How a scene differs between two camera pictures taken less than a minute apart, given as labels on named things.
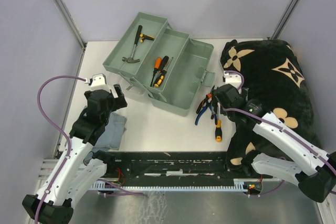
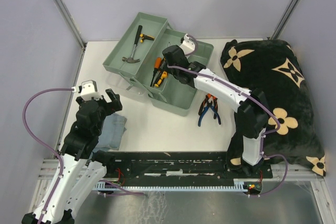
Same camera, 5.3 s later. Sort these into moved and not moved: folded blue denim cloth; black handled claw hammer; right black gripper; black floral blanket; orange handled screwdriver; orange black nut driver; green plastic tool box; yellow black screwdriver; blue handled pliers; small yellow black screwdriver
Moved: orange black nut driver; yellow black screwdriver; right black gripper; blue handled pliers
Not moved: orange handled screwdriver; small yellow black screwdriver; green plastic tool box; black floral blanket; black handled claw hammer; folded blue denim cloth
